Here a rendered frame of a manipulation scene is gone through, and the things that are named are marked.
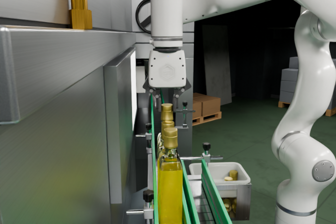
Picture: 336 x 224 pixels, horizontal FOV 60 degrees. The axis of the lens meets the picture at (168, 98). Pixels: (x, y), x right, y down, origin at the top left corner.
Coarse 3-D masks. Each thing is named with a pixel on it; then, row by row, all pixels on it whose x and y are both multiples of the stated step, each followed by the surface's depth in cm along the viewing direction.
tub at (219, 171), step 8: (192, 168) 125; (200, 168) 126; (208, 168) 126; (216, 168) 126; (224, 168) 126; (232, 168) 127; (240, 168) 121; (216, 176) 127; (224, 176) 127; (240, 176) 121; (248, 176) 114; (216, 184) 111
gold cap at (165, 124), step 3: (165, 120) 78; (168, 120) 78; (162, 123) 76; (165, 123) 75; (168, 123) 75; (171, 123) 75; (162, 126) 76; (165, 126) 75; (168, 126) 75; (171, 126) 75; (162, 129) 76; (162, 132) 76; (162, 135) 76; (162, 138) 76
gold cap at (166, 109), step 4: (164, 104) 81; (168, 104) 81; (172, 104) 82; (164, 108) 80; (168, 108) 80; (172, 108) 81; (164, 112) 80; (168, 112) 80; (172, 112) 82; (164, 116) 81; (168, 116) 81; (172, 116) 82; (164, 120) 81
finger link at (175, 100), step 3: (180, 87) 81; (180, 90) 80; (183, 90) 80; (174, 93) 82; (180, 93) 80; (174, 96) 80; (174, 99) 80; (177, 99) 81; (174, 102) 80; (177, 102) 81; (174, 105) 80; (177, 105) 81; (174, 108) 80; (174, 111) 81
